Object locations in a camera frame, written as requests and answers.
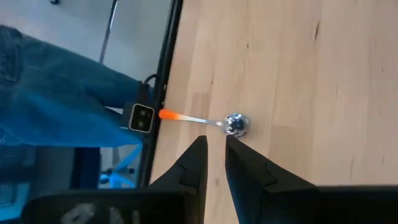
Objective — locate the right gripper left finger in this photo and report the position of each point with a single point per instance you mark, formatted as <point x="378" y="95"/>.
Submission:
<point x="194" y="168"/>

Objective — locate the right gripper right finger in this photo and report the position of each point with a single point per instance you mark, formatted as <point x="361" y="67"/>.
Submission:
<point x="248" y="186"/>

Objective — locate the blue-lit chair base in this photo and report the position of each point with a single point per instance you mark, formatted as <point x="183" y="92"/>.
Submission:
<point x="116" y="180"/>

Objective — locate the person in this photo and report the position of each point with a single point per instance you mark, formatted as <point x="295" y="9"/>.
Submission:
<point x="62" y="102"/>

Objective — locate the thin metal pole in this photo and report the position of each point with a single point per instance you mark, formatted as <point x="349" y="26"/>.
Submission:
<point x="109" y="31"/>

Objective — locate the dark blue post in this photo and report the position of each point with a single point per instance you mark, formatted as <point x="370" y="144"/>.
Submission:
<point x="85" y="168"/>

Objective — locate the black aluminium table frame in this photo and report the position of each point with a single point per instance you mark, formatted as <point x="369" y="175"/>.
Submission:
<point x="169" y="46"/>

